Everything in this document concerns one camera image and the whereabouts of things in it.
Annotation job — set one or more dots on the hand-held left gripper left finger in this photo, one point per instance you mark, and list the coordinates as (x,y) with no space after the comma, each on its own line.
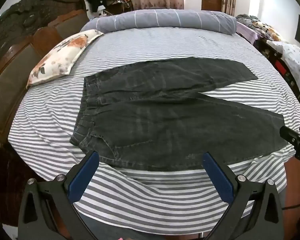
(82,177)

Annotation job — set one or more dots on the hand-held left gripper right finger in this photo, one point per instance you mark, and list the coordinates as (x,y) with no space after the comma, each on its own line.
(218,177)

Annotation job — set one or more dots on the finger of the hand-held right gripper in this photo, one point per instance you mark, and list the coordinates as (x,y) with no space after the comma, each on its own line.
(290,136)

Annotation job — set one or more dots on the black denim pants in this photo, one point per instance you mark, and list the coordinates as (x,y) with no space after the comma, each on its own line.
(165,115)

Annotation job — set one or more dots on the striped bed sheet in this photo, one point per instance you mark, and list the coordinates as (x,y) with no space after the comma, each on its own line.
(52,120)

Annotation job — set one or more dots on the pile of clothes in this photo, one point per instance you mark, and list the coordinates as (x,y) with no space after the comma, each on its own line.
(260,26)

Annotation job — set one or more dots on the floral pillow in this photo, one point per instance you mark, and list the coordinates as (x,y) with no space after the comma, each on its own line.
(60,57)

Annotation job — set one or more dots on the dark wooden headboard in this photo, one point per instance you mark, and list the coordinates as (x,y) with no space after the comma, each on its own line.
(17,62)

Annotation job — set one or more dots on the grey checked rolled duvet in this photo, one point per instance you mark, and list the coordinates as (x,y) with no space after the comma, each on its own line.
(165,20)

